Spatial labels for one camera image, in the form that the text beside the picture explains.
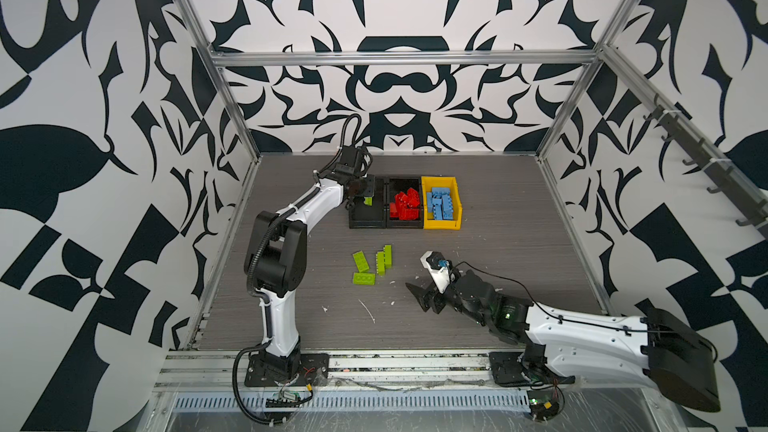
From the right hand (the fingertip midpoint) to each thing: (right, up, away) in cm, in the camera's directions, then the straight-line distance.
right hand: (418, 274), depth 77 cm
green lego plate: (-16, 0, +15) cm, 22 cm away
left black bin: (-16, +12, +24) cm, 31 cm away
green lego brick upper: (-13, +18, +17) cm, 28 cm away
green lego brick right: (-9, +1, +13) cm, 16 cm away
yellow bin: (+6, +11, +20) cm, 23 cm away
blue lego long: (+10, +17, +25) cm, 31 cm away
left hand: (-12, +25, +19) cm, 33 cm away
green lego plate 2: (-16, -5, +13) cm, 21 cm away
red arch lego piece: (-1, +15, +25) cm, 29 cm away
